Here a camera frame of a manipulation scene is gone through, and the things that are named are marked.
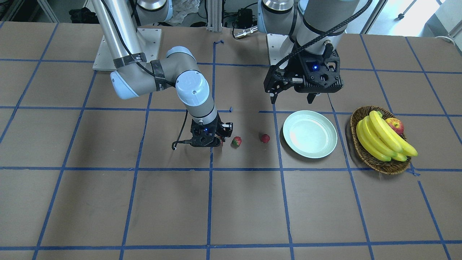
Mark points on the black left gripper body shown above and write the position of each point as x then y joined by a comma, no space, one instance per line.
296,66

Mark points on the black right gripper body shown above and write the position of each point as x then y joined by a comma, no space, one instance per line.
226,130

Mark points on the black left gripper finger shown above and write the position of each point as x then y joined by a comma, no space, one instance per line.
273,96
311,97

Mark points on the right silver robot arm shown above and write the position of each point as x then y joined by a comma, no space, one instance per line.
135,75

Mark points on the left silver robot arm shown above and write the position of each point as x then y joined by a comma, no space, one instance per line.
317,24

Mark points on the light green plate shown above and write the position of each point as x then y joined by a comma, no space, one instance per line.
310,134

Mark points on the round red strawberry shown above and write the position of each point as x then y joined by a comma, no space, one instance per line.
265,138

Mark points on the yellow banana bunch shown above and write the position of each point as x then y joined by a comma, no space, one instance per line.
380,141

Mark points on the red yellow apple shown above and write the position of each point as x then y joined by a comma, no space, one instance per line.
395,125

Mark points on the woven wicker fruit basket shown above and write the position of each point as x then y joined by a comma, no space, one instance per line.
393,167

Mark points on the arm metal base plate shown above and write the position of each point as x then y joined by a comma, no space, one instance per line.
148,39
279,46

